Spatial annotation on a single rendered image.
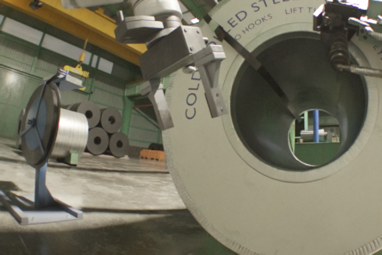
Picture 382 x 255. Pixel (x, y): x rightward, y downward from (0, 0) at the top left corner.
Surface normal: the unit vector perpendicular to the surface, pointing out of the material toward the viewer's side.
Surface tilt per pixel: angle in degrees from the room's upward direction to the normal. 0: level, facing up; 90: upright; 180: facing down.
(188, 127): 90
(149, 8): 106
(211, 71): 114
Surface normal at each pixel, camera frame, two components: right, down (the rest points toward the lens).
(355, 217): -0.58, -0.22
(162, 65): -0.68, 0.20
